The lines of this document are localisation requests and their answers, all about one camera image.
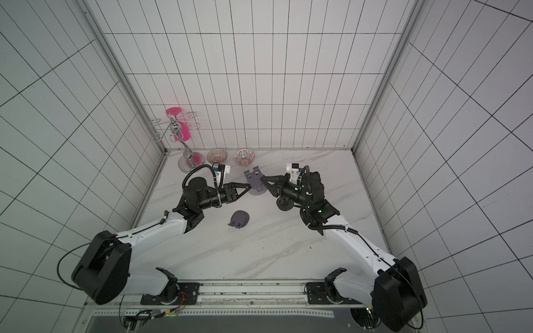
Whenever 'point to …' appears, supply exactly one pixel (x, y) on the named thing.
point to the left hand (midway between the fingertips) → (248, 190)
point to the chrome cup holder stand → (190, 160)
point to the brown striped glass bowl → (216, 155)
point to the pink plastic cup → (185, 133)
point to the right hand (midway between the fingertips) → (260, 175)
